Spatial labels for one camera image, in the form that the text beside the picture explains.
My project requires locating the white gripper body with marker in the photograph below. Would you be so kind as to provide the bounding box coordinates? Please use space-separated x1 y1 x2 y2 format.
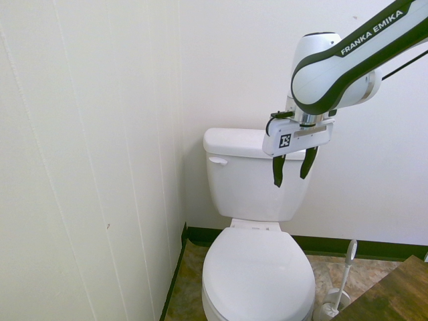
261 116 334 158

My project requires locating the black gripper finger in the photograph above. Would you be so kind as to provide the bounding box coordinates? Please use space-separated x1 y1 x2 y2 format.
272 154 287 189
298 144 320 181

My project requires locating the white toilet tank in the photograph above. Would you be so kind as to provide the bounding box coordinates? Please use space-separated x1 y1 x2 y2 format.
205 152 314 222

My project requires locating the white toilet tank lid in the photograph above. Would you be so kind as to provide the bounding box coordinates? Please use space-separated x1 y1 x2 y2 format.
203 127 308 161

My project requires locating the white toilet seat lid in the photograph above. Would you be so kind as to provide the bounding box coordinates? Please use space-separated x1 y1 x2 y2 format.
201 227 316 310

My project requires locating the white toilet brush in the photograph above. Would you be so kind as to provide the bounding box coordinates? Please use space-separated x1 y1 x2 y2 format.
323 239 358 317

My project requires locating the white toilet brush holder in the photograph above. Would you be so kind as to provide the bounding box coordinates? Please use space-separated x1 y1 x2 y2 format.
312 288 352 321

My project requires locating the white toilet bowl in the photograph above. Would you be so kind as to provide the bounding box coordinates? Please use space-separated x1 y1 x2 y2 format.
201 219 316 321

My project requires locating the brown wooden table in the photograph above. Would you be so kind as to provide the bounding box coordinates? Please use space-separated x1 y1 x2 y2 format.
329 255 428 321

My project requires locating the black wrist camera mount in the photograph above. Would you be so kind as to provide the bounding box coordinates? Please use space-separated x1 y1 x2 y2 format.
265 110 295 136

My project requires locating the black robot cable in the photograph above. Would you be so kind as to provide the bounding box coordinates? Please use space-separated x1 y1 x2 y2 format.
380 50 428 82

